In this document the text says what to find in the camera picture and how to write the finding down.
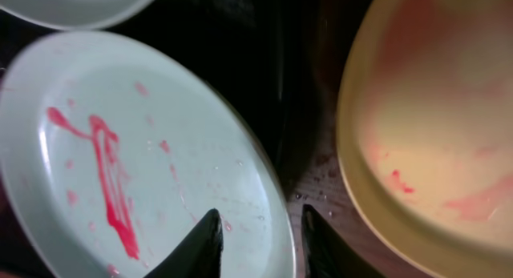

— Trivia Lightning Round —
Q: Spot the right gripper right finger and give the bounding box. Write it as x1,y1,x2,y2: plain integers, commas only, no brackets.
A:
301,204,384,278

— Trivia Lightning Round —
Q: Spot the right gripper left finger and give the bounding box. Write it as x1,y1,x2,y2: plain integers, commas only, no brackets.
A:
144,208,224,278

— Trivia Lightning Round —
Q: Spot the light blue plate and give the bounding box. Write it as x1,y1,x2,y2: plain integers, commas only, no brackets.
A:
1,31,296,277
1,0,155,30

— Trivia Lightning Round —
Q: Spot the yellow plate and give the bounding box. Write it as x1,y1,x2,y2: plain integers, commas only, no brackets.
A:
336,0,512,277

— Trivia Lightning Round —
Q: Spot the round black tray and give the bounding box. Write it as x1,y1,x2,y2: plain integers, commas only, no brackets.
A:
0,0,378,278

